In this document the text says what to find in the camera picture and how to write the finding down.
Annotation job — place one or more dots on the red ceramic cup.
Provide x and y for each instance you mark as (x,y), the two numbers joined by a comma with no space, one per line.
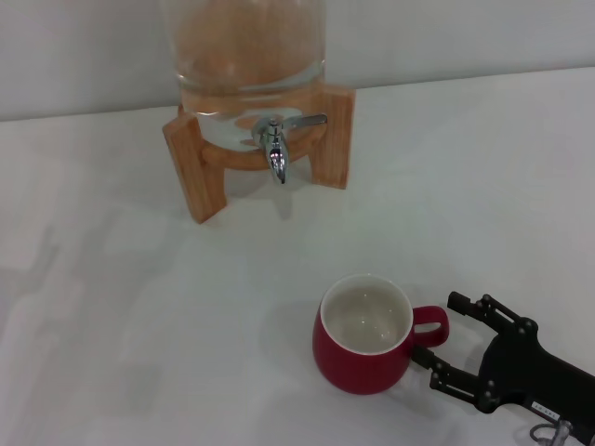
(353,367)

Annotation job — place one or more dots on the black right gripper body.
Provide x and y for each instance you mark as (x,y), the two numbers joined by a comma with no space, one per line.
(525,367)

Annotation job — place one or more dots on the chrome faucet with lever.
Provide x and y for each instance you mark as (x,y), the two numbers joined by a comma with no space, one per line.
(277,158)

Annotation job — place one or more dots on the wooden dispenser stand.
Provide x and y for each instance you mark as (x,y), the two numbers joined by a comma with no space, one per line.
(193,176)

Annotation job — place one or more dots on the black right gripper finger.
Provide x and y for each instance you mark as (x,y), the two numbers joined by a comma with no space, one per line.
(453,376)
(493,309)

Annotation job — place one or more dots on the glass water dispenser jar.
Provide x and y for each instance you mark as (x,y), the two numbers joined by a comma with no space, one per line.
(246,46)

